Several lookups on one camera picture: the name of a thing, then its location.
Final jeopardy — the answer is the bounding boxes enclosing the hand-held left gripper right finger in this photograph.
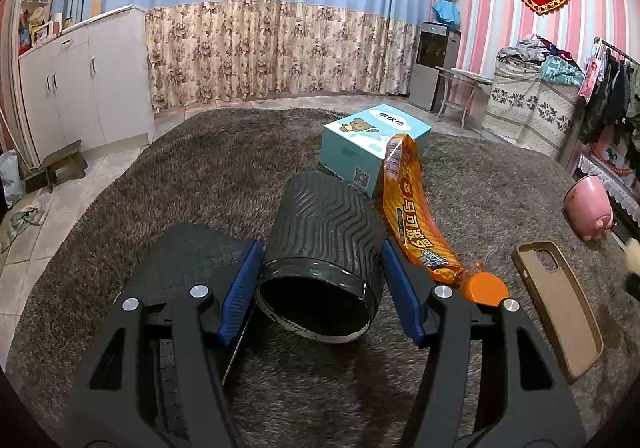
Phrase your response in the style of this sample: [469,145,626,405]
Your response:
[381,238,586,448]

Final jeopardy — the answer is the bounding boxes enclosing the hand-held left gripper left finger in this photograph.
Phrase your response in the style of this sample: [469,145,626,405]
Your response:
[57,240,266,448]

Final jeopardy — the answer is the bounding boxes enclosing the black ribbed cylinder bin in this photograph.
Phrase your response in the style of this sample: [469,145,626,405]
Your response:
[255,170,387,344]

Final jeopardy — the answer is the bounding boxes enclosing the orange round lid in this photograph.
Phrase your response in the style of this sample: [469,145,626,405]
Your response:
[460,272,508,306]

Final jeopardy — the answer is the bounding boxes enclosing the orange snack packet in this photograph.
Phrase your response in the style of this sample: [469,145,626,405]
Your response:
[381,133,486,285]

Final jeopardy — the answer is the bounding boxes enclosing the brown shaggy rug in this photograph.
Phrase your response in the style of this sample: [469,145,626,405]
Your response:
[5,107,640,448]

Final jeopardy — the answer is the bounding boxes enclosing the light blue cardboard box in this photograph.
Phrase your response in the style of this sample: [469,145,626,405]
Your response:
[319,104,432,199]

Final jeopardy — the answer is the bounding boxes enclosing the brown phone case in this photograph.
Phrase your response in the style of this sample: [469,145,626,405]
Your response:
[512,240,605,381]

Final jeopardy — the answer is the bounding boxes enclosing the pink mug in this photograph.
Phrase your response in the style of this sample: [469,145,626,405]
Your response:
[562,175,615,243]

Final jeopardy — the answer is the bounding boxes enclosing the patterned cloth covered cabinet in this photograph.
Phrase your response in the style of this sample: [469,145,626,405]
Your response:
[482,55,586,161]

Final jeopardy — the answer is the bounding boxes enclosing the small wooden stool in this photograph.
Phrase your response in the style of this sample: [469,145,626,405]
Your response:
[25,139,88,194]

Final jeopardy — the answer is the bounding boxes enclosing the small metal table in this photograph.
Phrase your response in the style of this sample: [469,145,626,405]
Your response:
[435,67,493,131]

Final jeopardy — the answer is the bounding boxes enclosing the crumpled cloth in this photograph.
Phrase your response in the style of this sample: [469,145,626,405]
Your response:
[0,205,48,254]

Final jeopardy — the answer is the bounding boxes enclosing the water dispenser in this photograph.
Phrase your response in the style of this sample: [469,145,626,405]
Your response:
[410,20,462,111]

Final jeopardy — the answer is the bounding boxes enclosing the low shelf with lace cloth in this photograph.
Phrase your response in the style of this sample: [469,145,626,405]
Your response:
[570,153,640,229]

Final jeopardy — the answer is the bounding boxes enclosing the white cabinet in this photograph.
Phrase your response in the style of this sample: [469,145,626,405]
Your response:
[19,4,156,164]

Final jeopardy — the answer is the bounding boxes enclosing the white plastic bag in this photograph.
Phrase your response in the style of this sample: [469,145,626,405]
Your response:
[0,150,23,209]

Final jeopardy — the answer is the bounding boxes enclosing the pile of clothes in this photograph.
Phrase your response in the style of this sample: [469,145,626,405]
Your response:
[497,34,586,86]

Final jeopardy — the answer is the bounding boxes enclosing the blue covered water bottle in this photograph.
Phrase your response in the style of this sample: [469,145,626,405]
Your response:
[432,0,462,28]

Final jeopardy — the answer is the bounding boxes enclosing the row of hanging clothes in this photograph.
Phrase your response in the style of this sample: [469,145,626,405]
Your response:
[577,45,640,154]

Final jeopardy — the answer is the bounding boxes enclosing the pile of small boxes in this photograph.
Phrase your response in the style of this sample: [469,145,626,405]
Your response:
[20,3,76,49]

